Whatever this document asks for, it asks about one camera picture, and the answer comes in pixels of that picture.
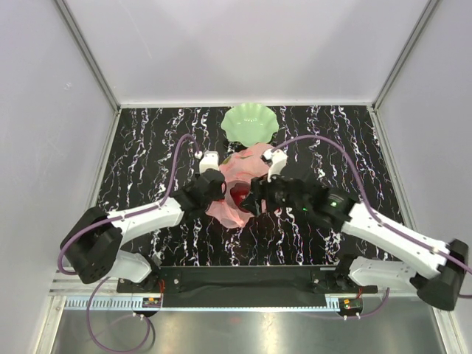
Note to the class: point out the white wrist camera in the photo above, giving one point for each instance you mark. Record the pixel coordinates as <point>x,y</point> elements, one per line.
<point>208,160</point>
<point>276,161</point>

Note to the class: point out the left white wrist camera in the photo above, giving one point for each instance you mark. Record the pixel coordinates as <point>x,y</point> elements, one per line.
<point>208,160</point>

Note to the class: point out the red apple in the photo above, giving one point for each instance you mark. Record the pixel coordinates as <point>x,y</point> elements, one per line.
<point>238,193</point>

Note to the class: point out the green scalloped bowl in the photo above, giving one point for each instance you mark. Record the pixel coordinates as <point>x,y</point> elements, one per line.
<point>249,124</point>

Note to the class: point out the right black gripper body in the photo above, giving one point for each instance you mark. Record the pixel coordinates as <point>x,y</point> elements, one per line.
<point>275,192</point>

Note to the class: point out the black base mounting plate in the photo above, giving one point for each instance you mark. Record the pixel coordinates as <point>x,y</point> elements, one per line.
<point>319,279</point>

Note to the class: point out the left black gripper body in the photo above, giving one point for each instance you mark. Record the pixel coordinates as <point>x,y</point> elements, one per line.
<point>218,197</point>

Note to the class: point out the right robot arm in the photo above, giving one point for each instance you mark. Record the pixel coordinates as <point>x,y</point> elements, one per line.
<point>434,269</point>

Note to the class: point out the pink plastic bag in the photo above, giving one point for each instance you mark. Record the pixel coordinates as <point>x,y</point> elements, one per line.
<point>238,170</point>

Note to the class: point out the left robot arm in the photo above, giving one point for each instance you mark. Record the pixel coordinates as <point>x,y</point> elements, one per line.
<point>92,250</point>

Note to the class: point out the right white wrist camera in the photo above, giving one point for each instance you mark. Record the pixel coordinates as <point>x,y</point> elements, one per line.
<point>276,161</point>

